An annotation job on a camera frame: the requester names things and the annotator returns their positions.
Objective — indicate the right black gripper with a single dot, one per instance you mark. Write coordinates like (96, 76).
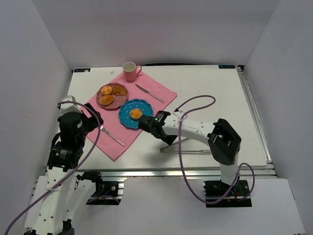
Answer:
(147, 124)

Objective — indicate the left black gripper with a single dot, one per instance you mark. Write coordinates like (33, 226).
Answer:
(95, 117)

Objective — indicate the metal tongs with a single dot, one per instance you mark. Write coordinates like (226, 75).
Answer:
(190, 152)

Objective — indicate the round bread roll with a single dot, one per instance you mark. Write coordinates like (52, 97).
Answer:
(135, 113)
(106, 90)

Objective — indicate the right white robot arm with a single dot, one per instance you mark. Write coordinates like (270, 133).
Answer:
(222, 139)

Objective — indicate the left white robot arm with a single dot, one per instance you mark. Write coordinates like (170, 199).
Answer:
(57, 212)

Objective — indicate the dark brown flat bread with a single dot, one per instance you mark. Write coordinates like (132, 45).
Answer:
(119, 91)

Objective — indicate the pink cloth placemat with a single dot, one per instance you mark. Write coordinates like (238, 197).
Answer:
(111, 118)

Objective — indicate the sesame seed bun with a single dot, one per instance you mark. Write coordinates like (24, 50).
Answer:
(106, 100)

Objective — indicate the mauve polka dot plate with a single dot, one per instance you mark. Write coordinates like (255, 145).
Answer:
(118, 100)

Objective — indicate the blue polka dot plate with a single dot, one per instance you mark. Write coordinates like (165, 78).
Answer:
(124, 112)

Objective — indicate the left corner label sticker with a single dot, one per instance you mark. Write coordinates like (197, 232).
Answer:
(81, 70)

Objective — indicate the corner label sticker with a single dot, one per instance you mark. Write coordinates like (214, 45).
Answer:
(227, 66)
(81, 70)

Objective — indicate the pink mug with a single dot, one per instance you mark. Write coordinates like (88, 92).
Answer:
(131, 71)

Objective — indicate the right corner label sticker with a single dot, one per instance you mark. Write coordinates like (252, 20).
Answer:
(227, 66)

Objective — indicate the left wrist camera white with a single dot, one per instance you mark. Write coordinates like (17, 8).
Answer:
(68, 105)

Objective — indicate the fork with pink handle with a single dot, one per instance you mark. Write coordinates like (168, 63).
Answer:
(112, 136)

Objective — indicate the knife with pink handle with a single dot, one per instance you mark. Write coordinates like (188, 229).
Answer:
(151, 94)

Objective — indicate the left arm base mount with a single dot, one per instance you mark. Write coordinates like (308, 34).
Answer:
(106, 192)

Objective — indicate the aluminium table frame rail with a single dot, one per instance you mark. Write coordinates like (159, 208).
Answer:
(221, 93)

